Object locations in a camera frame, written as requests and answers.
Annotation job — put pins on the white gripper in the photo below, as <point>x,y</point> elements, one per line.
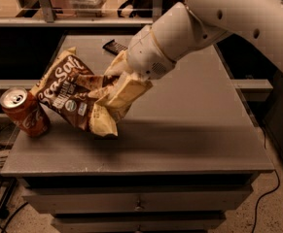
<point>146,57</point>

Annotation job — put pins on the grey cabinet upper drawer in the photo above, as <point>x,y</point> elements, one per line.
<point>135,199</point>

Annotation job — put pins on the grey cabinet drawer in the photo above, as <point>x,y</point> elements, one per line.
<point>138,223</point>
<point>135,199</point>

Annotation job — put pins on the dark wrapped chocolate bar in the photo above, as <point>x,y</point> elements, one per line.
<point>114,47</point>

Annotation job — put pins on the red Coca-Cola can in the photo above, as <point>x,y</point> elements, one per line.
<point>24,111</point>

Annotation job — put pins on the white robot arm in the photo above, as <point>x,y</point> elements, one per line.
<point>189,26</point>

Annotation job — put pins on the brown Sea Salt chip bag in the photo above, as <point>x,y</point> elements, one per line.
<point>71,89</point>

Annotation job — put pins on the grey cabinet lower drawer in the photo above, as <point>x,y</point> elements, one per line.
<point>138,223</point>

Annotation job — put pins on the grey metal shelf rail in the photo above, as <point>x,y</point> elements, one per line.
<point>61,13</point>

